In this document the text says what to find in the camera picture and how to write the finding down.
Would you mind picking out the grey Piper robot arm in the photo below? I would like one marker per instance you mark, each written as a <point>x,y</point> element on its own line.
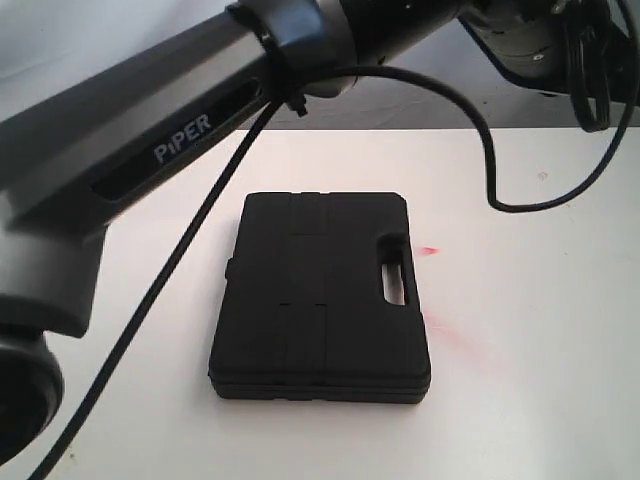
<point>74,162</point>

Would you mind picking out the black plastic tool case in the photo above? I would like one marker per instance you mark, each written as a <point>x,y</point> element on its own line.
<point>321,302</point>

